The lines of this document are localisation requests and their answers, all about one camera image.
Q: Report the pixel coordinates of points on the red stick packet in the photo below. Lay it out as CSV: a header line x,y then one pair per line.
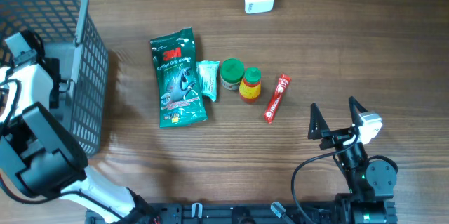
x,y
274,103

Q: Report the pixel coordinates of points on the grey plastic mesh basket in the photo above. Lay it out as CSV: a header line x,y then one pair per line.
x,y
69,35

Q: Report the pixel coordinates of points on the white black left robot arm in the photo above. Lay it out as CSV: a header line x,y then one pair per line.
x,y
39,156

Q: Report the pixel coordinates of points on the red yellow sauce bottle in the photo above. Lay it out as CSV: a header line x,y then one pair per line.
x,y
251,85

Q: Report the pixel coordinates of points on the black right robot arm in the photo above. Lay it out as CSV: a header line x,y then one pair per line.
x,y
371,180

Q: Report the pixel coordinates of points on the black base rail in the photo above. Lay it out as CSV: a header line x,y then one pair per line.
x,y
319,212

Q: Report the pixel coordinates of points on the green snack bag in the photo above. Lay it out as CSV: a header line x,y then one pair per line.
x,y
180,93

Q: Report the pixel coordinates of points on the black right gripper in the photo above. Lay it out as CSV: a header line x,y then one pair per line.
x,y
334,137

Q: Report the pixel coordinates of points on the light blue tissue packet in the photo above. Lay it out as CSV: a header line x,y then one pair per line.
x,y
208,71

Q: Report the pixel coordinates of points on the green lid jar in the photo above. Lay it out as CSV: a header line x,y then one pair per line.
x,y
231,73

